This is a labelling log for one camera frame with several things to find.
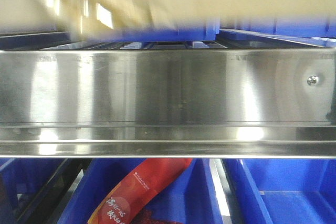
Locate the lower blue bin with bag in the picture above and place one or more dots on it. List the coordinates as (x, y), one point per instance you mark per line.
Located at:
(189, 199)

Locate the red snack bag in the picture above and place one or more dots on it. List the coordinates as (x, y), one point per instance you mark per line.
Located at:
(137, 189)

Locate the lower blue bin right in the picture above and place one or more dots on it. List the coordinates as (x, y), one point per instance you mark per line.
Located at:
(284, 190)

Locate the steel shelf front rail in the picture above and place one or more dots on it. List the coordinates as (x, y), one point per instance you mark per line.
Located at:
(226, 103)

